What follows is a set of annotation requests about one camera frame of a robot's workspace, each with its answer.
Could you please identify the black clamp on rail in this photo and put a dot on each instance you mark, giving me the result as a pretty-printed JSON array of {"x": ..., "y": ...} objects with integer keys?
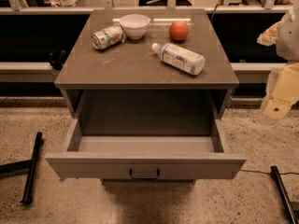
[{"x": 57, "y": 60}]

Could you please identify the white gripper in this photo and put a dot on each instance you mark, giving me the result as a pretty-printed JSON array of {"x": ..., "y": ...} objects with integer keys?
[{"x": 289, "y": 37}]

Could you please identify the black stand left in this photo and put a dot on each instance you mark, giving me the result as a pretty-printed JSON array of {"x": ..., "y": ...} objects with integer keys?
[{"x": 29, "y": 166}]

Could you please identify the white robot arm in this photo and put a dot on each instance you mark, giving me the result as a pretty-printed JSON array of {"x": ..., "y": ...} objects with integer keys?
[{"x": 284, "y": 34}]

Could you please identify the white ceramic bowl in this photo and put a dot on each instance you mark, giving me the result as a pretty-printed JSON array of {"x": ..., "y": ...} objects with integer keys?
[{"x": 135, "y": 25}]

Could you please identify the black stand right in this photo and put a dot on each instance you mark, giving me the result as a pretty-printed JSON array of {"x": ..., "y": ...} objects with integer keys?
[{"x": 291, "y": 208}]

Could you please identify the grey top drawer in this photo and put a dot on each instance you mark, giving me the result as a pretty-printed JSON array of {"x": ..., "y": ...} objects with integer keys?
[{"x": 178, "y": 132}]

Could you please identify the white plastic bottle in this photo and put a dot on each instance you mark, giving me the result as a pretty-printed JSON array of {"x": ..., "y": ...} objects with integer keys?
[{"x": 183, "y": 59}]

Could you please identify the orange round fruit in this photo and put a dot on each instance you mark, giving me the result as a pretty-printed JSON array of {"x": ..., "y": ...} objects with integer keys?
[{"x": 179, "y": 30}]

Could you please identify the green white tin can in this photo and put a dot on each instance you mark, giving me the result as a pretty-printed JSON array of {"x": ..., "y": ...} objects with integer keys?
[{"x": 107, "y": 37}]

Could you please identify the grey drawer cabinet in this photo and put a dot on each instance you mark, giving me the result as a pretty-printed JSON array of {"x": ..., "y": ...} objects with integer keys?
[{"x": 132, "y": 66}]

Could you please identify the black stand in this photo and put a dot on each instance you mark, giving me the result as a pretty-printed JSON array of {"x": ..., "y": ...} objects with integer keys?
[
  {"x": 291, "y": 208},
  {"x": 29, "y": 166}
]

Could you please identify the black top drawer handle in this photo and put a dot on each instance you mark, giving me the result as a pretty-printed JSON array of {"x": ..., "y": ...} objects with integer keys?
[{"x": 144, "y": 175}]

